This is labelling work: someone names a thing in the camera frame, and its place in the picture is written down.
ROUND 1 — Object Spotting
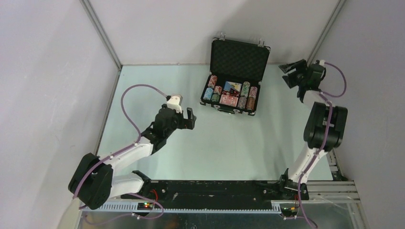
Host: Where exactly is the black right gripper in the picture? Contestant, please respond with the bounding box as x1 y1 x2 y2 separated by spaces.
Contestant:
278 59 308 88

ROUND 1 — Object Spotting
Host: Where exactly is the blue white chip stack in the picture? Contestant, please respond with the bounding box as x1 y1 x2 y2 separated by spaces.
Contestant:
202 87 213 101

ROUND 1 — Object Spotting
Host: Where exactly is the dark green chip stack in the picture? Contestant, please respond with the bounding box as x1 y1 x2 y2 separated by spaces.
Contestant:
211 94 221 103

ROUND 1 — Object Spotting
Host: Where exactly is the red white chip roll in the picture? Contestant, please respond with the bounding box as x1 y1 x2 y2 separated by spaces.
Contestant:
207 75 218 89

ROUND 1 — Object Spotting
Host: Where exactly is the pink white chip stack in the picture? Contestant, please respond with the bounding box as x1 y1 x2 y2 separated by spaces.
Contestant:
248 86 258 98

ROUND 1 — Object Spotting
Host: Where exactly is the black aluminium poker case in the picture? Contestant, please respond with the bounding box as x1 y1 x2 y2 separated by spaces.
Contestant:
200 34 271 116

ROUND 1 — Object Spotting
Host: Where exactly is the red white chip stack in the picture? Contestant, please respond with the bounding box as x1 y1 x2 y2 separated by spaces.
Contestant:
213 86 222 95

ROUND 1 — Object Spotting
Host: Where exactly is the black red triangular chip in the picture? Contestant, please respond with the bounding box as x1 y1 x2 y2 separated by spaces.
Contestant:
229 88 240 97

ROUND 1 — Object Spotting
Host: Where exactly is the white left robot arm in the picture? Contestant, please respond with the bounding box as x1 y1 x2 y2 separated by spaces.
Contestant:
68 105 197 209

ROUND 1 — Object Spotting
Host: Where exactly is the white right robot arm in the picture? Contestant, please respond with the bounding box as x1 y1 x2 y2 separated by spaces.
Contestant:
277 59 348 199

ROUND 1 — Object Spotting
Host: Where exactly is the red card deck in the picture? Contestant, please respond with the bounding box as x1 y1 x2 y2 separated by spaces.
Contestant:
219 94 238 107

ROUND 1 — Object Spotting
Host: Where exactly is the blue card deck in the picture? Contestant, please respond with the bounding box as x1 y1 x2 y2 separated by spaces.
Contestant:
223 81 242 93

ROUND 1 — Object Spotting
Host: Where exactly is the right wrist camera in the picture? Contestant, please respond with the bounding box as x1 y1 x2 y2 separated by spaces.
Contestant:
315 60 325 68

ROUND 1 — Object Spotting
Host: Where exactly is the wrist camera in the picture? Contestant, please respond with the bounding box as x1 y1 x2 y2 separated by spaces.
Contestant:
315 60 325 68
166 94 183 114

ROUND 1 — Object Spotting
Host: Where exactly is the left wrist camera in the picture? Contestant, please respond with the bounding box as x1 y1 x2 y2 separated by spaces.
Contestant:
166 94 183 114

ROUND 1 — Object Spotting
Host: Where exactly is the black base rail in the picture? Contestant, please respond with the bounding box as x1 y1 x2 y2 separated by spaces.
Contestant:
137 180 298 210

